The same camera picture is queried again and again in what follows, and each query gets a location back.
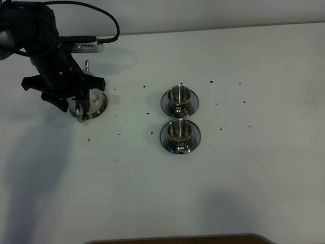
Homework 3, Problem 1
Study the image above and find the far stainless steel saucer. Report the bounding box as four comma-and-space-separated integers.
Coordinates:
160, 89, 199, 118

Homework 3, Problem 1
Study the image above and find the near stainless steel teacup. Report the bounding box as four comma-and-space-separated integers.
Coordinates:
165, 119, 192, 154

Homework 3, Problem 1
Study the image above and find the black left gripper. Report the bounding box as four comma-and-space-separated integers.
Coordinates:
21, 48, 106, 114

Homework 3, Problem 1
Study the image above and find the near stainless steel saucer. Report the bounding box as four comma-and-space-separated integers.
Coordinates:
159, 118, 201, 154

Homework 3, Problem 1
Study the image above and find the round steel teapot saucer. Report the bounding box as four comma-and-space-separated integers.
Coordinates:
67, 89, 108, 123

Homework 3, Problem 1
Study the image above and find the stainless steel saucer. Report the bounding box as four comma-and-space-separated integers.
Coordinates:
160, 89, 199, 118
159, 118, 201, 154

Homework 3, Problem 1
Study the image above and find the stainless steel teacup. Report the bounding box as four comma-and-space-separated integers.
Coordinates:
165, 119, 192, 154
167, 85, 191, 115

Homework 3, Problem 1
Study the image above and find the stainless steel teapot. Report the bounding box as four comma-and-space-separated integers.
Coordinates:
67, 60, 108, 123

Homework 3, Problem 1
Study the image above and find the far stainless steel teacup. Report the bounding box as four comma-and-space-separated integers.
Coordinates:
167, 85, 191, 115

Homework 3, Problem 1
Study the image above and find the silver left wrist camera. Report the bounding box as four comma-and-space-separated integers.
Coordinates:
71, 42, 104, 53

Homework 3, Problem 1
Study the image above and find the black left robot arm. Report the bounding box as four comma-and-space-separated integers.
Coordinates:
1, 1, 106, 116

